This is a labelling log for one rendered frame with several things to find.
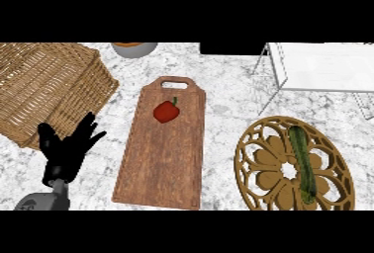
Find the red pepper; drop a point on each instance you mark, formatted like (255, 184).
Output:
(166, 111)

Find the green zucchini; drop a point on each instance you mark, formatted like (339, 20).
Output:
(303, 164)

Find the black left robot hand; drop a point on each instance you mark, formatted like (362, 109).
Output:
(68, 152)

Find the round tan cutout placemat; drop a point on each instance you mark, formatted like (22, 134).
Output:
(291, 168)

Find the brown wooden cutting board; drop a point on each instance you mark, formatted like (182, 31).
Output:
(163, 148)

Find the wicker basket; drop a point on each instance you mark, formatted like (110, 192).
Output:
(46, 89)

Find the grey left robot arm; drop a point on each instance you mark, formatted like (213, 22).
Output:
(46, 199)

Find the grey pot with orange contents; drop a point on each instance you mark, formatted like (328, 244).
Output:
(133, 48)

